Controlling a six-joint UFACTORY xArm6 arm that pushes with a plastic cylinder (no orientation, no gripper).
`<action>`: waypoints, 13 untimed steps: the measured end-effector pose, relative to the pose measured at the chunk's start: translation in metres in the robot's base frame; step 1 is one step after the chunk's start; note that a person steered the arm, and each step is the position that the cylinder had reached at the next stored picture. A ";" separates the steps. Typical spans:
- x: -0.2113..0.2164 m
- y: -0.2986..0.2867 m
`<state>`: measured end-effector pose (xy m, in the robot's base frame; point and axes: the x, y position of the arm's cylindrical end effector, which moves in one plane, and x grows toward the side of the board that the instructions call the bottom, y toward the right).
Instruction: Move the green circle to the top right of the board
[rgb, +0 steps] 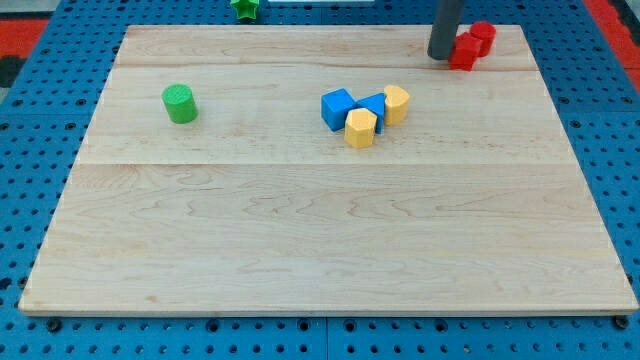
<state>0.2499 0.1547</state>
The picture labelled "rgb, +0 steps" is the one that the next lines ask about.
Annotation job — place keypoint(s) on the light wooden board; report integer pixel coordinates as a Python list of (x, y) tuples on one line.
[(473, 206)]

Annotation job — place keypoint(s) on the yellow hexagon block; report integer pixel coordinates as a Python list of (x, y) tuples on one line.
[(360, 128)]

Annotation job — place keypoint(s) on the blue cube block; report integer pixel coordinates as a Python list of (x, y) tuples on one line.
[(335, 107)]

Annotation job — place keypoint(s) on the blue triangle block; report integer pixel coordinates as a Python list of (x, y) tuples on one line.
[(376, 104)]

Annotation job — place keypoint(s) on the yellow semicircle block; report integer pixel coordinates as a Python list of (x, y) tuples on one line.
[(396, 104)]

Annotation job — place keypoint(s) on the green cylinder block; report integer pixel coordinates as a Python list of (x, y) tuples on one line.
[(179, 103)]

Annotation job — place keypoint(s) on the green star block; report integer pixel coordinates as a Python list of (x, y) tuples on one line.
[(245, 9)]

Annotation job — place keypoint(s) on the red cube block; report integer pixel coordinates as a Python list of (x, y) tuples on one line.
[(465, 52)]

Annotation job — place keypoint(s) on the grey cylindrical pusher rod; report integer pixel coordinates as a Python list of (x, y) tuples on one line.
[(444, 29)]

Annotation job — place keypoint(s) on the red cylinder block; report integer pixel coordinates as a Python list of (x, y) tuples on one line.
[(485, 32)]

